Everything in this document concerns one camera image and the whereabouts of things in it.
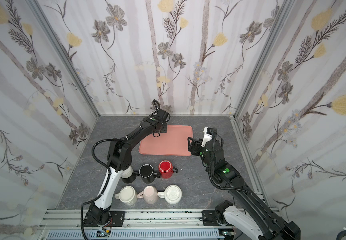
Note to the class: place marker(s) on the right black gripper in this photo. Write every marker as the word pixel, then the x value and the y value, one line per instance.
pixel 193 145

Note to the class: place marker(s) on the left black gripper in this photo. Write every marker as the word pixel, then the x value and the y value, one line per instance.
pixel 165 129

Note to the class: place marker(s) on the red mug black handle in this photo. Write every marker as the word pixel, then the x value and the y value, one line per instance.
pixel 167 169

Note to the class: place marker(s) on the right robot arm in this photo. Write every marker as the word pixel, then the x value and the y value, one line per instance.
pixel 258 222

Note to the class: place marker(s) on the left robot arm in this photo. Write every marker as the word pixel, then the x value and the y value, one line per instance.
pixel 119 160

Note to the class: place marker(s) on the black mug white base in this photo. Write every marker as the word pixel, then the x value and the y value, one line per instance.
pixel 129 175

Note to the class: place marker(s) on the white ribbed mug upside down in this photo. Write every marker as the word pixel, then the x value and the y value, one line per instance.
pixel 172 194

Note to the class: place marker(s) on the pink mug upside down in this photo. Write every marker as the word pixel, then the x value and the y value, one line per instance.
pixel 149 195

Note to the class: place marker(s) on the cream mug upside down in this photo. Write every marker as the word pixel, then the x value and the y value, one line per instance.
pixel 127 196

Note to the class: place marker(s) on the pink plastic tray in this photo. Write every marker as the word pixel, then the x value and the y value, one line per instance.
pixel 172 143

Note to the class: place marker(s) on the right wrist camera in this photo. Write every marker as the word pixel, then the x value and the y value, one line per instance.
pixel 210 134

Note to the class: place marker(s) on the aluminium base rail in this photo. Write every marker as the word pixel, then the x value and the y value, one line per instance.
pixel 135 219

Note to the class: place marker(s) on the white vented cable duct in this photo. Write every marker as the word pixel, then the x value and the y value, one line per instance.
pixel 159 234

